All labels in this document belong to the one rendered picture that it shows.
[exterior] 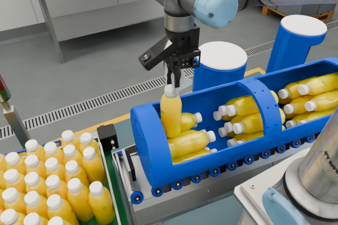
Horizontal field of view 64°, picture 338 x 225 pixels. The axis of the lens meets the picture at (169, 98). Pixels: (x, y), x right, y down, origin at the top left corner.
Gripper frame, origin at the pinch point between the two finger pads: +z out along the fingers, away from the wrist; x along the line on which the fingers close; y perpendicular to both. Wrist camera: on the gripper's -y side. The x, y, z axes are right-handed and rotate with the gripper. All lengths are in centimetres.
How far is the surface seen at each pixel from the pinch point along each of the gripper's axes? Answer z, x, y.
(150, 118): 8.5, -1.3, -7.2
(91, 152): 22.6, 3.8, -27.2
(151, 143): 11.3, -8.7, -9.4
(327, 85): 15, -3, 66
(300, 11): 103, 206, 269
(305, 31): 28, 54, 110
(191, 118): 19.4, 3.4, 9.5
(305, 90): 16, -2, 56
